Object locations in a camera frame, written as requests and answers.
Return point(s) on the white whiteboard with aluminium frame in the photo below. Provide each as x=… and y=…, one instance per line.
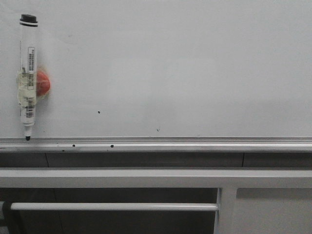
x=162, y=75

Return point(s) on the white black-tipped whiteboard marker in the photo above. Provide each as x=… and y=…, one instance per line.
x=27, y=76

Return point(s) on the red round magnet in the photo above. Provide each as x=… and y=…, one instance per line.
x=43, y=83

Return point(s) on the white horizontal rail bar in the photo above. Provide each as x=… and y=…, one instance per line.
x=114, y=206

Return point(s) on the white metal pegboard cart frame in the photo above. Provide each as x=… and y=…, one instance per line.
x=228, y=180

